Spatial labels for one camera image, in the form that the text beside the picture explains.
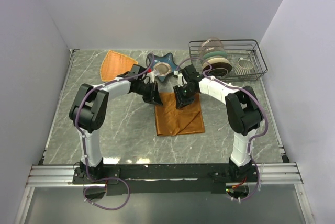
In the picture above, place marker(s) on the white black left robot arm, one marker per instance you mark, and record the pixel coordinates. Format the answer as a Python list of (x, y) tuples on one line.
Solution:
[(88, 112)]

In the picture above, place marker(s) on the black wire dish rack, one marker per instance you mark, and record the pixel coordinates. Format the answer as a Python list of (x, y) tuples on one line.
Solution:
[(235, 49)]

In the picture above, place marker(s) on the clear glass jar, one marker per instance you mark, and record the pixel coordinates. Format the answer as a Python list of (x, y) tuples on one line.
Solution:
[(213, 44)]

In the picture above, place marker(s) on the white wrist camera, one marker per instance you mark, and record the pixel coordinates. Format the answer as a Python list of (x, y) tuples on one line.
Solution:
[(152, 74), (180, 79)]

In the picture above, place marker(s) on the blue star-shaped dish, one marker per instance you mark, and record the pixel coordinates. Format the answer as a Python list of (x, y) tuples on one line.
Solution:
[(164, 64)]

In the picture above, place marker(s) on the striped ceramic mug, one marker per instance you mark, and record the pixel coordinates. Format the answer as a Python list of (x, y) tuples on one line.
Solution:
[(244, 67)]

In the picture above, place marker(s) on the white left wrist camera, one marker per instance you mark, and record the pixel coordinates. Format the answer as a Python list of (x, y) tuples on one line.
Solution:
[(152, 74)]

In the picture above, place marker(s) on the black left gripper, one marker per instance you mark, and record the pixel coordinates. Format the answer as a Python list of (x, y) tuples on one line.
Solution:
[(153, 96)]

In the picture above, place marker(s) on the orange woven triangular tray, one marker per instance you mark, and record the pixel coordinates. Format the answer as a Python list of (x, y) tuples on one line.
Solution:
[(114, 64)]

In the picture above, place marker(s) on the stacked ceramic plates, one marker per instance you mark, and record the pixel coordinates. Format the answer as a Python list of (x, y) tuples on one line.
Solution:
[(220, 65)]

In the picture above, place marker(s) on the orange cloth napkin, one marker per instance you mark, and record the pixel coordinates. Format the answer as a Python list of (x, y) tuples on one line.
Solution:
[(170, 121)]

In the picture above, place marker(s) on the aluminium frame rail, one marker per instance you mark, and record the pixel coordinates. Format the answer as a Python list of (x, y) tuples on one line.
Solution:
[(62, 175)]

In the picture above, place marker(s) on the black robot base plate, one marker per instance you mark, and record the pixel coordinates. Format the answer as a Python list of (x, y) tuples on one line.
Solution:
[(166, 178)]

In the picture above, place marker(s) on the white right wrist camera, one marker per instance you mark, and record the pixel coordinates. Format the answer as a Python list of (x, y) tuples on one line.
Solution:
[(180, 79)]

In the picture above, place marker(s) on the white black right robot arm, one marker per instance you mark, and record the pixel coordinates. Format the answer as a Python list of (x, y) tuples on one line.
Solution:
[(243, 112)]

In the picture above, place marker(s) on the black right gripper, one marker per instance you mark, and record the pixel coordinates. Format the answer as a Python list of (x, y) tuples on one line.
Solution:
[(180, 101)]

